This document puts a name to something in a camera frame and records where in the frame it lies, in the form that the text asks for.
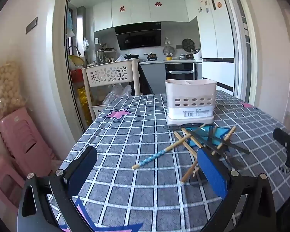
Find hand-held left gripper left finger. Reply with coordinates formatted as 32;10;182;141
17;146;97;232

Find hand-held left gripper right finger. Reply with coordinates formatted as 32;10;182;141
196;147;279;232

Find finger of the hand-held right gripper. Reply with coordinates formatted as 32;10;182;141
273;127;290;171

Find blue patterned chopstick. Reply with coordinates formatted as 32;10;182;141
132;139;185;170

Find white plastic utensil holder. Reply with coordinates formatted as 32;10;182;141
165;79;217;126

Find grey checked star tablecloth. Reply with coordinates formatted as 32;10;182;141
47;90;290;232

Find pink plastic stool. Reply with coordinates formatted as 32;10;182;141
0;107;57;208

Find golden yellow packaging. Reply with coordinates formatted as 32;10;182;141
77;84;92;124

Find clear crumpled plastic bag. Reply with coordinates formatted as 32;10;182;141
103;85;132;105

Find red basket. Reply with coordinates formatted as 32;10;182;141
71;69;84;84

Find black built-in oven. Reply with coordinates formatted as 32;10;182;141
165;63;197;93

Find white flower cutout storage cart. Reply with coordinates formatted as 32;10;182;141
82;59;141;124

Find bag of puffed snacks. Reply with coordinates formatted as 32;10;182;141
0;60;27;116

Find green and yellow bowls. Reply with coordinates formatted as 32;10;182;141
68;55;84;67

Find white refrigerator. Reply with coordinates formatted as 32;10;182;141
191;0;235;93

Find curved kitchen faucet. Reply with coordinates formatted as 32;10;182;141
68;45;81;56

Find round black hanging pan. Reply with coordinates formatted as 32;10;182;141
182;38;196;52

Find black range hood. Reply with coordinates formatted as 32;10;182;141
114;22;162;51

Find white upper kitchen cabinets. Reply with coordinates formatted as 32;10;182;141
94;0;196;32

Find grey wall switch panel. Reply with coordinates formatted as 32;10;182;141
26;17;38;35

